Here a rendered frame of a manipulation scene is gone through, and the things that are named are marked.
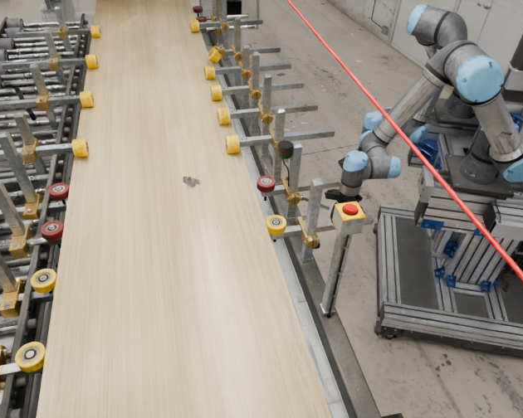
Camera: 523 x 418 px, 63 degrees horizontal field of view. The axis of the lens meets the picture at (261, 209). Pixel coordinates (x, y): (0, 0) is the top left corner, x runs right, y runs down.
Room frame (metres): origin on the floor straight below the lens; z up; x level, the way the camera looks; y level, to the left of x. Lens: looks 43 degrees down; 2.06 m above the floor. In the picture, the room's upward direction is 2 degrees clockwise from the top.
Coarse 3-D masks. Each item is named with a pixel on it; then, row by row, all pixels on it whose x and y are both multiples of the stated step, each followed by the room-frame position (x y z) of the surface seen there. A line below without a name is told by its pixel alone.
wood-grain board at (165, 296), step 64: (128, 64) 2.52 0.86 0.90; (192, 64) 2.55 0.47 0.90; (128, 128) 1.80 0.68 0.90; (192, 128) 1.82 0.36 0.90; (128, 192) 1.31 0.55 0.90; (192, 192) 1.33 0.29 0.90; (64, 256) 0.96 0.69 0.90; (128, 256) 0.97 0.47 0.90; (192, 256) 0.98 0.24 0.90; (256, 256) 0.99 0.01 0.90; (64, 320) 0.71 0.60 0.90; (128, 320) 0.72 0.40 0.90; (192, 320) 0.72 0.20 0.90; (256, 320) 0.73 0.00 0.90; (64, 384) 0.51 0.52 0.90; (128, 384) 0.52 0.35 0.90; (192, 384) 0.52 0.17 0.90; (256, 384) 0.53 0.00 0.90
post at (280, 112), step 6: (282, 108) 1.65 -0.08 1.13; (276, 114) 1.64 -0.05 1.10; (282, 114) 1.63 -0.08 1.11; (276, 120) 1.63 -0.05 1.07; (282, 120) 1.63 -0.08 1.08; (276, 126) 1.63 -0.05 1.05; (282, 126) 1.63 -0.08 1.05; (276, 132) 1.63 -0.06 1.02; (282, 132) 1.63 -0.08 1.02; (276, 138) 1.63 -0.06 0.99; (282, 138) 1.63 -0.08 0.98; (276, 156) 1.63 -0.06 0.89; (276, 162) 1.63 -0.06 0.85; (276, 168) 1.63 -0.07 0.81; (276, 174) 1.63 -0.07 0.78; (276, 180) 1.63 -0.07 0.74
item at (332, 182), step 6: (324, 180) 1.49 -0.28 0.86; (330, 180) 1.49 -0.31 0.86; (336, 180) 1.50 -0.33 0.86; (276, 186) 1.44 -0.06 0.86; (282, 186) 1.44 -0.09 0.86; (300, 186) 1.45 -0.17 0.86; (306, 186) 1.45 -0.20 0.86; (324, 186) 1.47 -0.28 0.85; (330, 186) 1.48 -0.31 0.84; (336, 186) 1.48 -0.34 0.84; (264, 192) 1.40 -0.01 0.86; (270, 192) 1.40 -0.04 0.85; (276, 192) 1.41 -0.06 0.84; (282, 192) 1.42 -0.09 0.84
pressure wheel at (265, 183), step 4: (264, 176) 1.45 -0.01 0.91; (268, 176) 1.45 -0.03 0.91; (260, 180) 1.42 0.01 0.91; (264, 180) 1.42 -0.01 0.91; (268, 180) 1.43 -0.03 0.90; (272, 180) 1.42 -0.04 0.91; (260, 184) 1.39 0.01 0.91; (264, 184) 1.39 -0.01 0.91; (268, 184) 1.39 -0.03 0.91; (272, 184) 1.39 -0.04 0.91; (260, 188) 1.38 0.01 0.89; (264, 188) 1.38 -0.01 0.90; (268, 188) 1.38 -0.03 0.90; (272, 188) 1.39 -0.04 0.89; (264, 200) 1.41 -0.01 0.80
